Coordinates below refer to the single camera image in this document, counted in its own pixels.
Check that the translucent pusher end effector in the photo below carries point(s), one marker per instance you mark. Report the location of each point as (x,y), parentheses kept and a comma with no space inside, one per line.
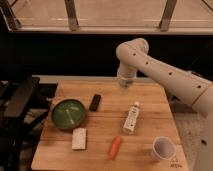
(124,82)

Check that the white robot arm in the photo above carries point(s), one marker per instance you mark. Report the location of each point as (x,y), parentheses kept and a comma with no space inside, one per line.
(190,89)

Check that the white sponge block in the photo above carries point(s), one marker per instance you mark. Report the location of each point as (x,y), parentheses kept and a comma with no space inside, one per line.
(79,139)

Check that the orange carrot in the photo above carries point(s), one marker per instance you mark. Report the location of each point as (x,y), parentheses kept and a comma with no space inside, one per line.
(115,147)

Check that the white paper cup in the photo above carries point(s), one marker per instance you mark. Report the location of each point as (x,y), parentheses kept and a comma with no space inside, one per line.
(163,149)

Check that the white tube bottle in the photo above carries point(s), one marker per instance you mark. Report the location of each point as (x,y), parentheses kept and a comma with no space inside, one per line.
(131,119)

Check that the black eraser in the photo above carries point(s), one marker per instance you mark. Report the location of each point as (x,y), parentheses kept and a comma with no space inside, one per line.
(95,102)

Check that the black chair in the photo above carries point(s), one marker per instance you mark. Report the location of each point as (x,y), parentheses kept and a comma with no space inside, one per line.
(13,130)

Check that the green bowl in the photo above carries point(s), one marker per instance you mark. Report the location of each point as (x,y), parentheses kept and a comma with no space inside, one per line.
(68,114)

